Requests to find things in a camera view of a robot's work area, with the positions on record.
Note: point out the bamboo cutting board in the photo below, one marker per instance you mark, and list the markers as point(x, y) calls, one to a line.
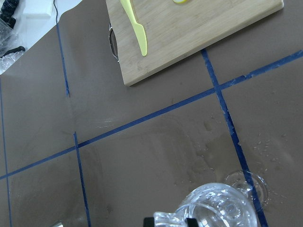
point(176, 31)

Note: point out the clear ice cube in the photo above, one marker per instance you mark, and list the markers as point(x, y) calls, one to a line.
point(163, 219)

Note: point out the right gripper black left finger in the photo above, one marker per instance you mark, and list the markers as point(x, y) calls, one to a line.
point(148, 222)

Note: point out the yellow plastic knife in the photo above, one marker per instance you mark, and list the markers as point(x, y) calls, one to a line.
point(137, 27)

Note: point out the clear plastic bag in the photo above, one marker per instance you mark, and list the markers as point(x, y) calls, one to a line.
point(10, 42)

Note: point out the front lemon slice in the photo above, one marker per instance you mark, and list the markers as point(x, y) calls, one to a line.
point(179, 1)

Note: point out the steel double jigger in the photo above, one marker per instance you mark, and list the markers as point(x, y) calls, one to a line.
point(57, 224)

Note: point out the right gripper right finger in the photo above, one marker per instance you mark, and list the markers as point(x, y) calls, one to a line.
point(191, 222)

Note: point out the clear wine glass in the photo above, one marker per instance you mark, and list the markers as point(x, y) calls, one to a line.
point(238, 201)

